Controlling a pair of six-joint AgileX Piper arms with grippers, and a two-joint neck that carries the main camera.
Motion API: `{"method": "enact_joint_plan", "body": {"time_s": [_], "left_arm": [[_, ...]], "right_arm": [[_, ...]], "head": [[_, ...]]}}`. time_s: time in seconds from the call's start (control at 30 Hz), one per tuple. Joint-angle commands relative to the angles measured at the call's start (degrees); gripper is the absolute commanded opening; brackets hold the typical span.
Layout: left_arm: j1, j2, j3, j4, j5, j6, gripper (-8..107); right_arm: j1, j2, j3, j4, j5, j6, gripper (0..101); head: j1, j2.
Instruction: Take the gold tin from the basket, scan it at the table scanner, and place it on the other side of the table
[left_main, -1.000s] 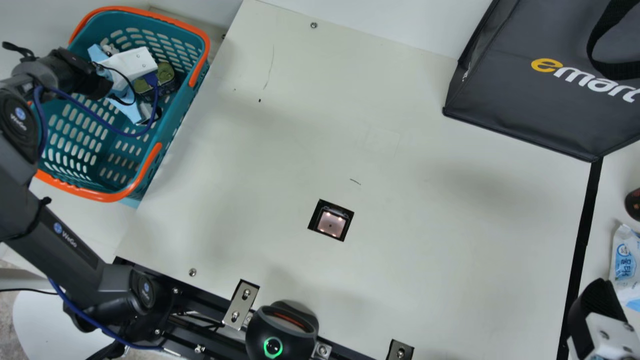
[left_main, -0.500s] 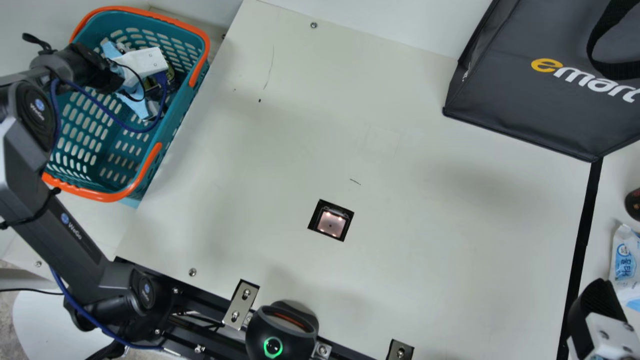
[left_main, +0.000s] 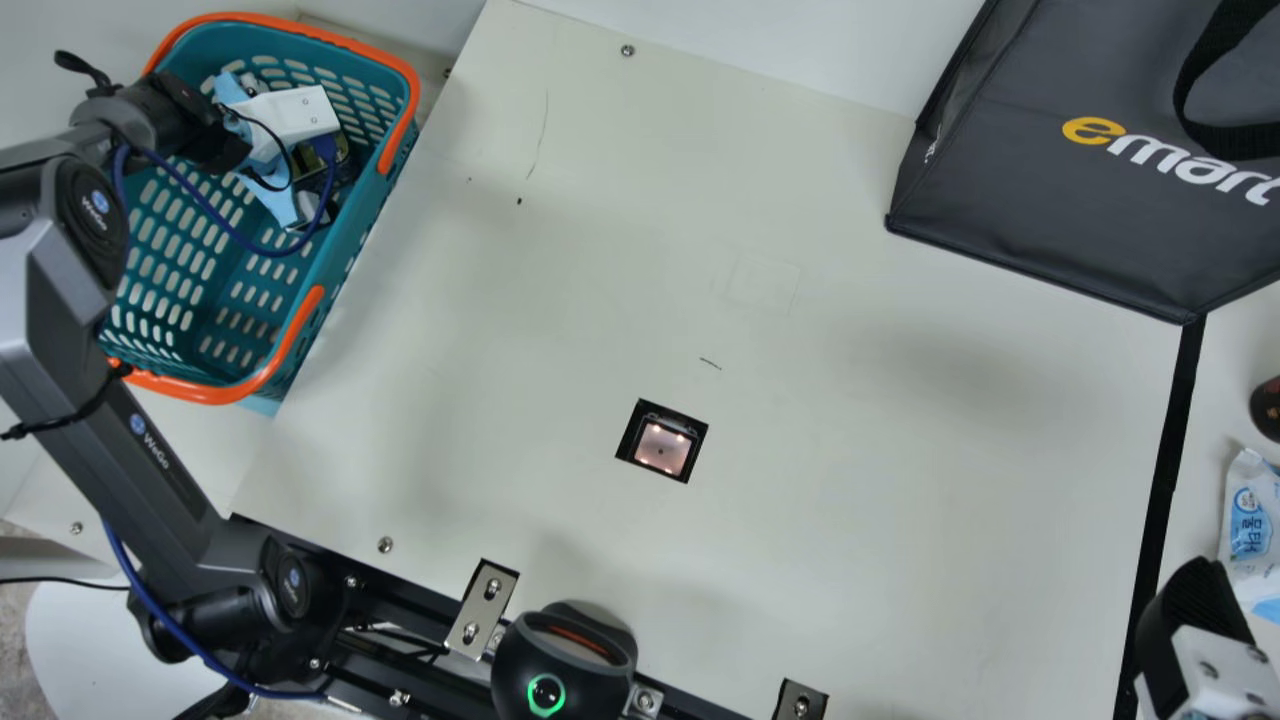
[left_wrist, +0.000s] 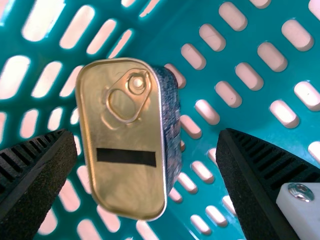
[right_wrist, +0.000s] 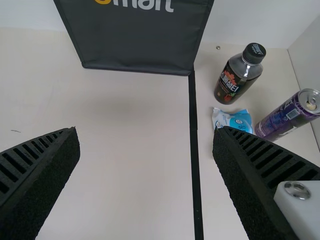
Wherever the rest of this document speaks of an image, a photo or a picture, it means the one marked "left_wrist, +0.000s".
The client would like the gold rectangular tin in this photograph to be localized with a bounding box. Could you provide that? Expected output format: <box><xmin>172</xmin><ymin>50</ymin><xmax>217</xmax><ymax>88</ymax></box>
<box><xmin>74</xmin><ymin>57</ymin><xmax>186</xmax><ymax>222</ymax></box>

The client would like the teal shopping basket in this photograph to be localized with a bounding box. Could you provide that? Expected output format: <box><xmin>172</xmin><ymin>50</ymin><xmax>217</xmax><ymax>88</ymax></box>
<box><xmin>0</xmin><ymin>0</ymin><xmax>320</xmax><ymax>240</ymax></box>

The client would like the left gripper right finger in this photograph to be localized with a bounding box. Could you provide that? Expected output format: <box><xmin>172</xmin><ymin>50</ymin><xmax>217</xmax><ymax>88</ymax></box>
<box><xmin>215</xmin><ymin>127</ymin><xmax>320</xmax><ymax>240</ymax></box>

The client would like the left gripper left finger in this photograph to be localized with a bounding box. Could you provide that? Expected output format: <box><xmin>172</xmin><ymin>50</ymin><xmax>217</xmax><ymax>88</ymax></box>
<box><xmin>0</xmin><ymin>128</ymin><xmax>78</xmax><ymax>240</ymax></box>

